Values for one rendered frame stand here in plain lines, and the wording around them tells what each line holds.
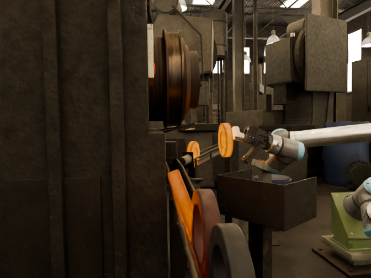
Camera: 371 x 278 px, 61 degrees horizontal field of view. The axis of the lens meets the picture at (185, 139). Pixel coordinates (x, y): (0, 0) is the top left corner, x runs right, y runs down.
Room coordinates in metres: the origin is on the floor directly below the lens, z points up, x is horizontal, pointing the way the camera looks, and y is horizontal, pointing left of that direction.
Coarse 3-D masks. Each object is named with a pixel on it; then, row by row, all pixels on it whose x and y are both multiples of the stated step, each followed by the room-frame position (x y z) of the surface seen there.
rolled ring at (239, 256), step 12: (216, 228) 0.48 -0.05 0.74; (228, 228) 0.46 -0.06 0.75; (216, 240) 0.48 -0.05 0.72; (228, 240) 0.43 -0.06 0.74; (240, 240) 0.43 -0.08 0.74; (216, 252) 0.52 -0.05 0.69; (228, 252) 0.42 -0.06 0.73; (240, 252) 0.42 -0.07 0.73; (216, 264) 0.53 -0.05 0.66; (228, 264) 0.41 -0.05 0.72; (240, 264) 0.40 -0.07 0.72; (252, 264) 0.41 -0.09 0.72; (216, 276) 0.53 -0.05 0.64; (228, 276) 0.41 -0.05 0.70; (240, 276) 0.39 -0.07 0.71; (252, 276) 0.40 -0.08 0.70
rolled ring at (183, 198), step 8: (168, 176) 0.80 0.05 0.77; (176, 176) 0.79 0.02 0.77; (176, 184) 0.77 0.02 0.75; (184, 184) 0.77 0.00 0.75; (176, 192) 0.75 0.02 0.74; (184, 192) 0.75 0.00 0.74; (176, 200) 0.75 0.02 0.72; (184, 200) 0.74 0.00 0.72; (184, 208) 0.74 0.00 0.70; (184, 216) 0.74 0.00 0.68
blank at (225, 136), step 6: (222, 126) 1.38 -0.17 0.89; (228, 126) 1.36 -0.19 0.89; (222, 132) 1.38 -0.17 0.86; (228, 132) 1.34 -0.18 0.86; (222, 138) 1.44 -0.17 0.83; (228, 138) 1.33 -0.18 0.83; (222, 144) 1.43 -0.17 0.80; (228, 144) 1.33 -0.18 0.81; (222, 150) 1.39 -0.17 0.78; (228, 150) 1.34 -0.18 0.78; (222, 156) 1.39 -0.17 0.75; (228, 156) 1.38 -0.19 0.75
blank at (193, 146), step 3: (192, 141) 2.05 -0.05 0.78; (195, 141) 2.06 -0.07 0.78; (189, 144) 2.02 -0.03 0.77; (192, 144) 2.01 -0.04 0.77; (195, 144) 2.05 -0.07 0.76; (189, 147) 2.00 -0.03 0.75; (192, 147) 2.00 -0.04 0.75; (195, 147) 2.05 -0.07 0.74; (198, 147) 2.10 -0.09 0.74; (189, 150) 1.99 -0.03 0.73; (192, 150) 2.00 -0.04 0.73; (195, 150) 2.08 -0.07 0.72; (198, 150) 2.10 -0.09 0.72; (195, 153) 2.09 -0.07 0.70; (198, 153) 2.10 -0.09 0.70; (195, 156) 2.07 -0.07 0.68
